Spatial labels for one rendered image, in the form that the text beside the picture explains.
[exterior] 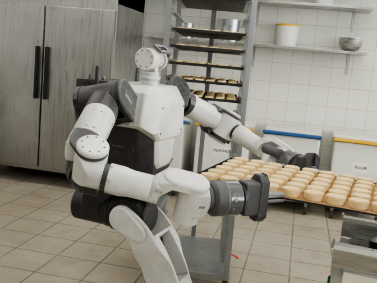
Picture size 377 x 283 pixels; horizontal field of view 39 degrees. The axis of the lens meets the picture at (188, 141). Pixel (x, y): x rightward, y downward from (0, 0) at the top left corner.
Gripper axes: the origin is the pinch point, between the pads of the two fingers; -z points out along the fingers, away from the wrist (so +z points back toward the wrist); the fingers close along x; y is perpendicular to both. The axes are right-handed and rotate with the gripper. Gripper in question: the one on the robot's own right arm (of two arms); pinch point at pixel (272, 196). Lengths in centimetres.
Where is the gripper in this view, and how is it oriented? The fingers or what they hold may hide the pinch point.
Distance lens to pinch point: 138.0
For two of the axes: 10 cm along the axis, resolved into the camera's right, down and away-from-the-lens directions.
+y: -4.0, -1.7, 9.0
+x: 0.9, -9.8, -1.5
